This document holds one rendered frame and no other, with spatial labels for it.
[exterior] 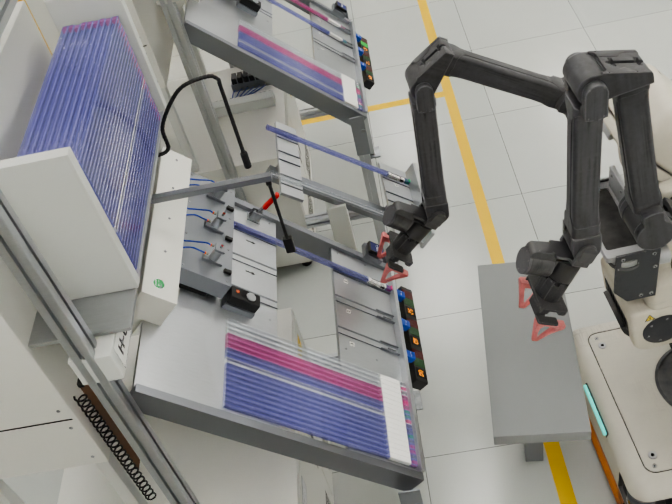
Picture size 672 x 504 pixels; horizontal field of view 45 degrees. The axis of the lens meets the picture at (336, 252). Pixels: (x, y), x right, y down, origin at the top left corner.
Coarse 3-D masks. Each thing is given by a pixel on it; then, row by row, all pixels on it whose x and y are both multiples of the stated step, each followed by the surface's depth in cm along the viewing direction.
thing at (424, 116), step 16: (416, 96) 180; (432, 96) 180; (416, 112) 186; (432, 112) 187; (416, 128) 190; (432, 128) 190; (416, 144) 194; (432, 144) 193; (432, 160) 196; (432, 176) 200; (432, 192) 203; (432, 208) 205; (448, 208) 206
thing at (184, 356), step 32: (256, 224) 216; (256, 256) 207; (256, 288) 199; (192, 320) 180; (224, 320) 186; (256, 320) 192; (160, 352) 169; (192, 352) 174; (224, 352) 179; (160, 384) 163; (192, 384) 168
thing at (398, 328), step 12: (396, 288) 230; (396, 300) 226; (396, 312) 223; (396, 324) 221; (396, 336) 218; (408, 372) 208; (408, 384) 205; (408, 396) 203; (420, 444) 193; (420, 456) 190; (420, 468) 188
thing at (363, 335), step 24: (360, 264) 231; (336, 288) 218; (360, 288) 224; (336, 312) 211; (360, 312) 217; (384, 312) 222; (336, 336) 206; (360, 336) 210; (384, 336) 216; (360, 360) 204; (384, 360) 210
